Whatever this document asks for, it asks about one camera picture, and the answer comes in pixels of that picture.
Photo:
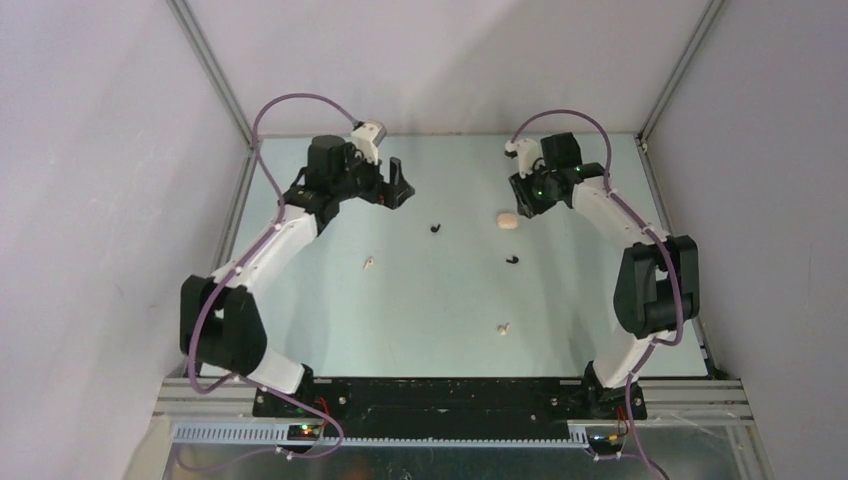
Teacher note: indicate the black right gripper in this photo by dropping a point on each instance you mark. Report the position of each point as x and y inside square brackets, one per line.
[527, 205]

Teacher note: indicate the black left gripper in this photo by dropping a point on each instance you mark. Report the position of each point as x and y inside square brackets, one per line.
[397, 189]

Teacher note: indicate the white earbud charging case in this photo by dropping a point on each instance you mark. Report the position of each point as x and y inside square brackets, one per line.
[507, 221]

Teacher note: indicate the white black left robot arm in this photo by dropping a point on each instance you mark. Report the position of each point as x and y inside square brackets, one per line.
[220, 319]

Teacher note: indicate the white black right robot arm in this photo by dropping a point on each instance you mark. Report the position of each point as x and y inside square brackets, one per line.
[657, 287]

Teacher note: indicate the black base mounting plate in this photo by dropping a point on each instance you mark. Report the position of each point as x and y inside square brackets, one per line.
[487, 409]

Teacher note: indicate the left controller board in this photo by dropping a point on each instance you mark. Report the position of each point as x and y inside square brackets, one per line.
[306, 433]

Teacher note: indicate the controller board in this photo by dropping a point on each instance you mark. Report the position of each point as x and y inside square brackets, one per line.
[306, 433]
[605, 445]

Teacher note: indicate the right controller board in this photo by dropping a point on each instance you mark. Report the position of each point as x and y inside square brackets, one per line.
[605, 445]

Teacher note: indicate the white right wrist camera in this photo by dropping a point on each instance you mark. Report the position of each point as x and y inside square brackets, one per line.
[526, 152]

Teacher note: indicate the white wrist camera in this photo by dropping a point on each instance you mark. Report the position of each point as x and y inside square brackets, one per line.
[526, 152]
[366, 136]

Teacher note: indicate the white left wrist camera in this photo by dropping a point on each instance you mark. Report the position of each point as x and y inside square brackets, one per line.
[366, 136]

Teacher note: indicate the aluminium frame post right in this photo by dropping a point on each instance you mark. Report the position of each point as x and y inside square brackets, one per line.
[692, 46]

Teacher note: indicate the aluminium frame post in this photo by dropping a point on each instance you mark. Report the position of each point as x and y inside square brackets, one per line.
[692, 46]
[197, 40]

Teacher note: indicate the aluminium frame post left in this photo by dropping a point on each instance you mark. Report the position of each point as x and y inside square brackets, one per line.
[197, 40]

